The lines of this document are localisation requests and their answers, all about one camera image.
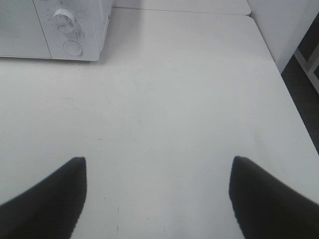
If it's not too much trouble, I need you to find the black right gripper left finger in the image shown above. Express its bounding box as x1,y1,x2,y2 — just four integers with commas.
0,157,87,239

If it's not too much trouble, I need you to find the round door release button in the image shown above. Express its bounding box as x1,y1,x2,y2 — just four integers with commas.
63,41,83,56

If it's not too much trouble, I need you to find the white adjacent table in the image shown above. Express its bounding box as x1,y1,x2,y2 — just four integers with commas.
113,0,251,15

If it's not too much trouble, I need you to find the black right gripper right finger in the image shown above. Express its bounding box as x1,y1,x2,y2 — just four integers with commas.
229,156,319,239

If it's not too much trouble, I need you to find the white timer knob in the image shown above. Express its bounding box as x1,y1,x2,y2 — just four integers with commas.
52,8,77,33

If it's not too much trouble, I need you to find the white microwave oven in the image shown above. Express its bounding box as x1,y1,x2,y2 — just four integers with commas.
0,0,113,62

